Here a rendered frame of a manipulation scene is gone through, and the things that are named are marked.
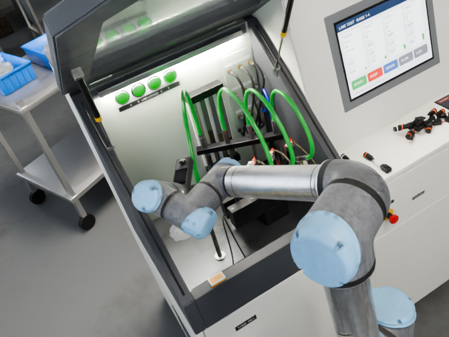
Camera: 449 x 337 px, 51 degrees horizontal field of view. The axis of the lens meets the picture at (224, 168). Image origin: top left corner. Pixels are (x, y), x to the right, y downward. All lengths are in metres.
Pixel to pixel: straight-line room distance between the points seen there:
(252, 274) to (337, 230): 0.79
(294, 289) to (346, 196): 0.94
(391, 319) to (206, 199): 0.49
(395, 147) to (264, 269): 0.66
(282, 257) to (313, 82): 0.60
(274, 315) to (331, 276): 0.96
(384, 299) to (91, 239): 2.38
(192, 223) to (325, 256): 0.37
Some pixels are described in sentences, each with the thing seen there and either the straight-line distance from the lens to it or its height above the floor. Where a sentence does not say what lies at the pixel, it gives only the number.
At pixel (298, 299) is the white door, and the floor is 0.65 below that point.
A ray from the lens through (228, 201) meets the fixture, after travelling 1.66.
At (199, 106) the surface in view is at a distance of 1.73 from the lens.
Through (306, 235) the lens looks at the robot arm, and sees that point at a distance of 0.76.
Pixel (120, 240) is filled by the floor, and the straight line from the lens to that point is 3.14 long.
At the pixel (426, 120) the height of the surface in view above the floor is 1.01.
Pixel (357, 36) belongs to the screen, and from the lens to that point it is 1.74.
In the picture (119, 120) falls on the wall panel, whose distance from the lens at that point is 1.64.
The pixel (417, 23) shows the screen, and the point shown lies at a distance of 1.92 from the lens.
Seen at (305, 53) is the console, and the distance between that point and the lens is 1.62.
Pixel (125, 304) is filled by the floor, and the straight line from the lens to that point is 2.79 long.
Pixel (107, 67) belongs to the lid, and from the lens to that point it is 1.41.
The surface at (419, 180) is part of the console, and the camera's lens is 1.83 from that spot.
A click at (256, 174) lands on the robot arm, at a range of 1.02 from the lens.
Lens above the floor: 2.10
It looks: 39 degrees down
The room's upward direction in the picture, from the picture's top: 15 degrees counter-clockwise
